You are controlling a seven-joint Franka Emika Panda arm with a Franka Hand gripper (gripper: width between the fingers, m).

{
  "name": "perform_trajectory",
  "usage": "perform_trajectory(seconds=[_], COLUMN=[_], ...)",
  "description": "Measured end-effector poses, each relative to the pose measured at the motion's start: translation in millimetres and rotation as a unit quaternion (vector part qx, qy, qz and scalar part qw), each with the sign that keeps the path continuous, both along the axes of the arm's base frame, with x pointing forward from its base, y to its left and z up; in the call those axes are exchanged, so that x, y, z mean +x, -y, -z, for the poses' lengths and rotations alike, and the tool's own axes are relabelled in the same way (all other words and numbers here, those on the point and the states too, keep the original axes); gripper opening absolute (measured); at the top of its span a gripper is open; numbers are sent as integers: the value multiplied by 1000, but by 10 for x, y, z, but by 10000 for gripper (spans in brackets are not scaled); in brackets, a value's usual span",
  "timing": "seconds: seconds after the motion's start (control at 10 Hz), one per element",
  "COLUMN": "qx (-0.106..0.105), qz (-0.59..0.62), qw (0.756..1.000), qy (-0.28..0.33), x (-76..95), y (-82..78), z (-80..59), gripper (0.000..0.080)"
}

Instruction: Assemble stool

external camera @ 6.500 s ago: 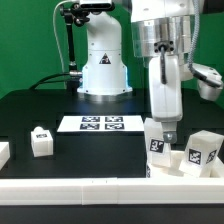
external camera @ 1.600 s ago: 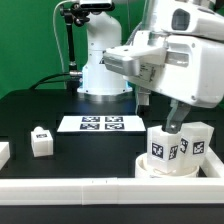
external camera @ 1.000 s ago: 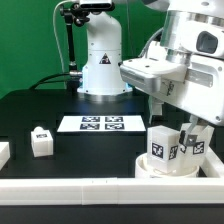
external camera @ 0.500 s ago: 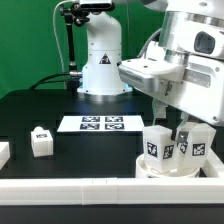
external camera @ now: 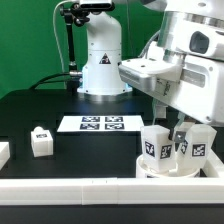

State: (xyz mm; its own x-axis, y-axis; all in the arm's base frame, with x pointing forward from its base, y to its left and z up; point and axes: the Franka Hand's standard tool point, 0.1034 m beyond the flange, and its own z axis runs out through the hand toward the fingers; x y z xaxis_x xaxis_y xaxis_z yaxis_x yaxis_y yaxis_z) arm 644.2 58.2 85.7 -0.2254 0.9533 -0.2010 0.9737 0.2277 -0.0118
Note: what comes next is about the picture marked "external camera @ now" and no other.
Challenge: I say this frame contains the white marker sheet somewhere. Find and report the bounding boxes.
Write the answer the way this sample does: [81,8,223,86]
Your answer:
[57,115,143,133]

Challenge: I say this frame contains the black cables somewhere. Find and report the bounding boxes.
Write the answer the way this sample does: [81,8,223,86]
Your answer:
[29,73,83,90]

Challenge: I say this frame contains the black camera on mount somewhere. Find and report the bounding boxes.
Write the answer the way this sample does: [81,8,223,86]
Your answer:
[80,0,113,11]

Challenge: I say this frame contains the white left barrier block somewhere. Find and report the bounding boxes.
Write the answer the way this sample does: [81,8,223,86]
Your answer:
[0,142,10,170]

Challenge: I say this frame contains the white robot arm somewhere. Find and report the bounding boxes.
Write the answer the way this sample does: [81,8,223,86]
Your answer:
[80,0,224,127]

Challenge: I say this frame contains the white front barrier wall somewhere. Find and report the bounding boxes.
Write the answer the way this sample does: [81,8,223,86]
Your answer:
[0,178,224,205]

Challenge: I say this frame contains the white cable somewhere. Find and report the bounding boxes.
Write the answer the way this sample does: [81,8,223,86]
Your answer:
[52,0,75,73]

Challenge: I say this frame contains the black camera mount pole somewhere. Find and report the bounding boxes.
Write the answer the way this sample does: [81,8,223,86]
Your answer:
[60,3,89,92]

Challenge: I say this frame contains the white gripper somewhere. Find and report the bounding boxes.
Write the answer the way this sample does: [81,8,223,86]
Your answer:
[119,55,224,143]

